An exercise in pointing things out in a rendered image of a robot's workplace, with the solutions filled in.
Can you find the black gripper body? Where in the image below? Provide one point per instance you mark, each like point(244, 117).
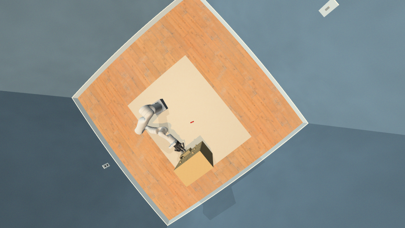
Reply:
point(177, 145)

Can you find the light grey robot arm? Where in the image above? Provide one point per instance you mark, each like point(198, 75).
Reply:
point(147, 111)

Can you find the brown chest of drawers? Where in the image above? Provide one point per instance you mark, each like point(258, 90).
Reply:
point(196, 166)

